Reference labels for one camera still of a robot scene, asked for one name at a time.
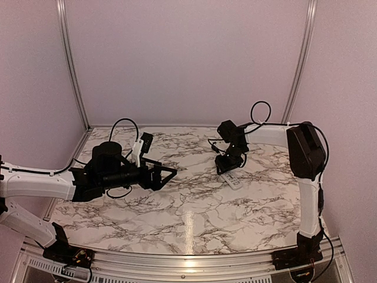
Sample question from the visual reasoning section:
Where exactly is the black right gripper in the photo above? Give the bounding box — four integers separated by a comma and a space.
215, 143, 246, 175

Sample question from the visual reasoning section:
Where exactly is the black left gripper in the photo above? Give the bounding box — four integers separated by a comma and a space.
100, 156, 177, 190

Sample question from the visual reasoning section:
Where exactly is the white air conditioner remote control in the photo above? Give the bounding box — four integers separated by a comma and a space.
220, 172, 243, 190

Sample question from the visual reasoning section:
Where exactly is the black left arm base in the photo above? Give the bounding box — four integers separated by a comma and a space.
43, 222, 94, 269

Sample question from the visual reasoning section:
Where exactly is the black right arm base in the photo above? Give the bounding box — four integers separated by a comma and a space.
272, 231, 324, 270

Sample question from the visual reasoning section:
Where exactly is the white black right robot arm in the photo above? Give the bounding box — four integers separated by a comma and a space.
215, 120, 328, 264

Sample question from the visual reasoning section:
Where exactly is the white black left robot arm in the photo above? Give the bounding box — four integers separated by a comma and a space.
1, 139, 177, 262

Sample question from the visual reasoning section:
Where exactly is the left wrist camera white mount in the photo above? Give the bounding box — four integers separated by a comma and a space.
131, 132, 153, 167

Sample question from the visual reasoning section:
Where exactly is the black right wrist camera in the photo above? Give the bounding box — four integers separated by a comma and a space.
209, 141, 220, 153

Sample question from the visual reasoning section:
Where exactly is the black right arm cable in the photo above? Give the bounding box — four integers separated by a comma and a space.
207, 101, 335, 275

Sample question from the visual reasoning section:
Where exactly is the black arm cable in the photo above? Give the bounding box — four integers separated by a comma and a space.
207, 101, 335, 275
0, 118, 141, 198

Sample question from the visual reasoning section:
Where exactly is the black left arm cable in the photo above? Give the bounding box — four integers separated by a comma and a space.
0, 118, 141, 198

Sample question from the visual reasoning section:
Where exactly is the right aluminium frame post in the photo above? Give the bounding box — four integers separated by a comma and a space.
281, 0, 318, 123

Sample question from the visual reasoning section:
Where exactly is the aluminium frame post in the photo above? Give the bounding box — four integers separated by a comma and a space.
281, 0, 318, 123
56, 0, 90, 131

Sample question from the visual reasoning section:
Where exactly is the left aluminium frame post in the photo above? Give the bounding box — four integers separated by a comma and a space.
56, 0, 90, 131

